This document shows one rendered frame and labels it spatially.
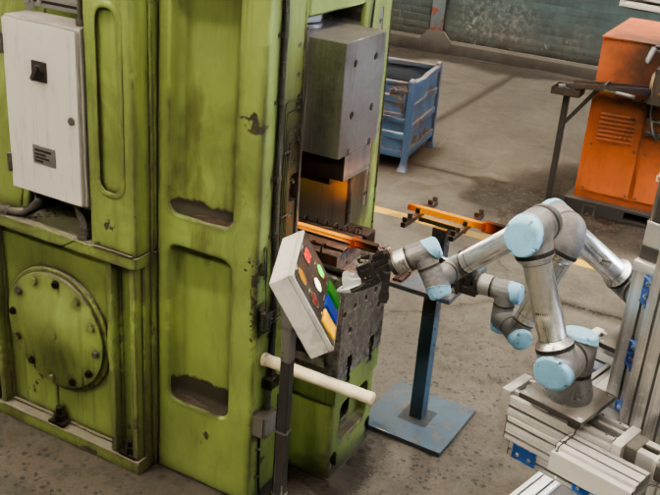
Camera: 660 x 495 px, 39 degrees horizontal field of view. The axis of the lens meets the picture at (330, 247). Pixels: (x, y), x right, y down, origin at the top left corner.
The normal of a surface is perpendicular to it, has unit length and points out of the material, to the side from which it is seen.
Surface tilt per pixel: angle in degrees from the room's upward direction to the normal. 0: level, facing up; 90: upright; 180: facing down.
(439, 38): 90
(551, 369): 97
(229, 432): 90
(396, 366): 0
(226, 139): 89
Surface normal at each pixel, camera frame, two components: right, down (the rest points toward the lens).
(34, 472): 0.07, -0.91
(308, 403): -0.49, 0.32
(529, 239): -0.64, 0.17
